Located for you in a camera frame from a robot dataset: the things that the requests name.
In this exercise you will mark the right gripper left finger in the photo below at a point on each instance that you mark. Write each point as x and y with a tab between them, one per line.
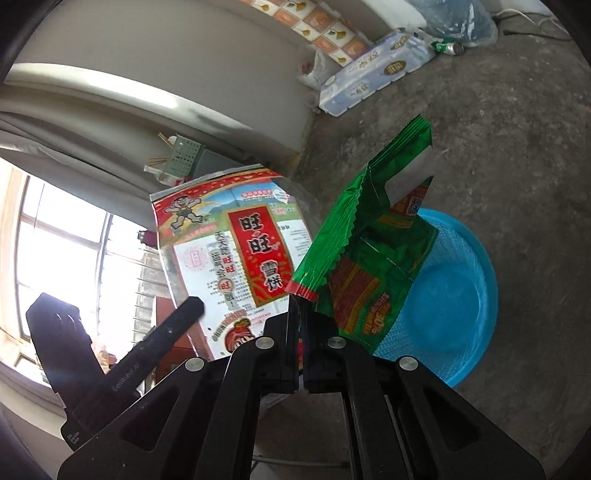
200	421

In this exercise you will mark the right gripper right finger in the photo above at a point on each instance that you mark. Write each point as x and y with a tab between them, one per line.
403	421

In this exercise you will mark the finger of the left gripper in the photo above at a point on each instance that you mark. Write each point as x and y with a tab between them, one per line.
112	393

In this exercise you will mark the green snack wrapper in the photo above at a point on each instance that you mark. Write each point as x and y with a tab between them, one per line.
366	256

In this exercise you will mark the red white rice cracker bag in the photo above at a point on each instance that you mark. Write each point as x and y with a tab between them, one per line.
233	239

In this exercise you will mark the blue plastic trash basket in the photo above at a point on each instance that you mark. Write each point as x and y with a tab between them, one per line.
449	317

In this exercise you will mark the green perforated utensil holder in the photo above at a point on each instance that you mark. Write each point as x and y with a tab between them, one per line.
184	156

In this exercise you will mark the toilet paper pack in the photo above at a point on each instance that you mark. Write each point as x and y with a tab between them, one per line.
397	55

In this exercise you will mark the green drink can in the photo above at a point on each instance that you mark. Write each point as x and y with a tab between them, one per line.
450	48

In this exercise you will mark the white plastic bag by wall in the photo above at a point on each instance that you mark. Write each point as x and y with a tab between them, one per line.
314	67

